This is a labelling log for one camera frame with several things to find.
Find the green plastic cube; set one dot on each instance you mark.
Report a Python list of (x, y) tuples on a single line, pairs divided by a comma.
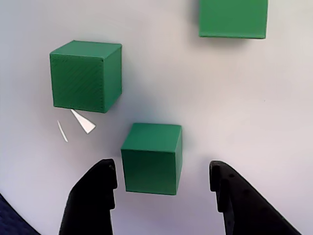
[(149, 169), (232, 17), (78, 80)]

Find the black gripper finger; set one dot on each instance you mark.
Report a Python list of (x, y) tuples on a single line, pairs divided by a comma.
[(244, 208), (90, 200)]

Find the white round plate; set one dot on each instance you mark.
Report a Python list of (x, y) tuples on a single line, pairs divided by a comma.
[(220, 98)]

